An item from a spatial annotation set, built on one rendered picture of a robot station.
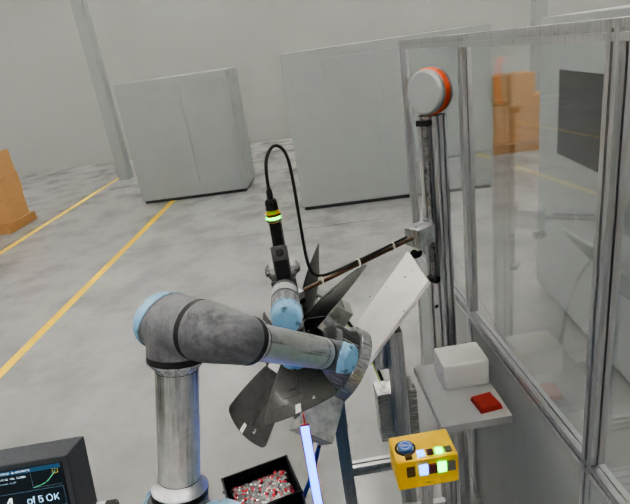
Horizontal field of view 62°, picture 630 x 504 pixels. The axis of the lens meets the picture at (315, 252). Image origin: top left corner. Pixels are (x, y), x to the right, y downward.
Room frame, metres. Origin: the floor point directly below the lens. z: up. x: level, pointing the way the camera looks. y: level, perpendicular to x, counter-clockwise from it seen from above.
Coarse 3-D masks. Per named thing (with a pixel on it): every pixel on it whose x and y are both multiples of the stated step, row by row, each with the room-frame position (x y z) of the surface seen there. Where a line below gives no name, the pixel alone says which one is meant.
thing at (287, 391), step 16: (304, 368) 1.36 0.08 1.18; (288, 384) 1.31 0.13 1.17; (304, 384) 1.29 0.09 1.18; (320, 384) 1.27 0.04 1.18; (272, 400) 1.27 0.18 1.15; (288, 400) 1.25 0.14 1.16; (304, 400) 1.22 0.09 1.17; (320, 400) 1.20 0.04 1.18; (272, 416) 1.22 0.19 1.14; (288, 416) 1.19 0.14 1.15
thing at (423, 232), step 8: (416, 224) 1.83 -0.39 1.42; (424, 224) 1.82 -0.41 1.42; (432, 224) 1.81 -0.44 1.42; (408, 232) 1.80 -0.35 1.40; (416, 232) 1.77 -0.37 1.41; (424, 232) 1.78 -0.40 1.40; (432, 232) 1.80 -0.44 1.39; (416, 240) 1.77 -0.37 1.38; (424, 240) 1.78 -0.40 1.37; (432, 240) 1.80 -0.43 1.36
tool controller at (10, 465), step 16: (16, 448) 1.12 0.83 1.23; (32, 448) 1.10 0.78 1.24; (48, 448) 1.09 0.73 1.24; (64, 448) 1.07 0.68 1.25; (80, 448) 1.10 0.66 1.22; (0, 464) 1.04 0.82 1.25; (16, 464) 1.03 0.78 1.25; (32, 464) 1.03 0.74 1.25; (48, 464) 1.03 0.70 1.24; (64, 464) 1.03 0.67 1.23; (80, 464) 1.07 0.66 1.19; (0, 480) 1.02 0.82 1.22; (16, 480) 1.02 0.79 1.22; (32, 480) 1.02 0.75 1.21; (48, 480) 1.02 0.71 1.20; (64, 480) 1.02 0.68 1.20; (80, 480) 1.05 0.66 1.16; (32, 496) 1.01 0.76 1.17; (48, 496) 1.01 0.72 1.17; (64, 496) 1.00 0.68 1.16; (80, 496) 1.03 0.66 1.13
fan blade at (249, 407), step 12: (264, 372) 1.51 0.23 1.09; (252, 384) 1.51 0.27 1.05; (264, 384) 1.49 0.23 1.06; (240, 396) 1.52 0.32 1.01; (252, 396) 1.48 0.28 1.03; (264, 396) 1.46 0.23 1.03; (240, 408) 1.48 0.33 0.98; (252, 408) 1.46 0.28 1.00; (264, 408) 1.44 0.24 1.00; (240, 420) 1.46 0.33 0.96; (252, 420) 1.43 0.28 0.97; (264, 432) 1.38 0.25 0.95; (264, 444) 1.35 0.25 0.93
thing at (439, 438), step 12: (432, 432) 1.14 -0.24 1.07; (444, 432) 1.13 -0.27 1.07; (396, 444) 1.11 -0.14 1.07; (420, 444) 1.10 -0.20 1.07; (432, 444) 1.09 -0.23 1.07; (444, 444) 1.09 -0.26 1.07; (396, 456) 1.07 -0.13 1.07; (432, 456) 1.05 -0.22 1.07; (444, 456) 1.05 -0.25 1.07; (456, 456) 1.05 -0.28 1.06; (396, 468) 1.05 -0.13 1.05; (456, 468) 1.05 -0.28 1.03; (396, 480) 1.07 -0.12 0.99; (408, 480) 1.04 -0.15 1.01; (420, 480) 1.04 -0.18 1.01; (432, 480) 1.04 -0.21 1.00; (444, 480) 1.05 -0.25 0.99; (456, 480) 1.05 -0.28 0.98
